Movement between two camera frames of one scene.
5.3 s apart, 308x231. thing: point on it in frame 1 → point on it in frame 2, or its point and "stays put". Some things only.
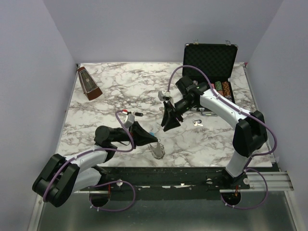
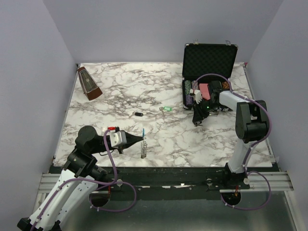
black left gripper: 140,135 → 131,139
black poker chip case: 211,62 stays put
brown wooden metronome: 90,87 stays put
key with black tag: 196,122 stays put
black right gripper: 172,122 → 199,115
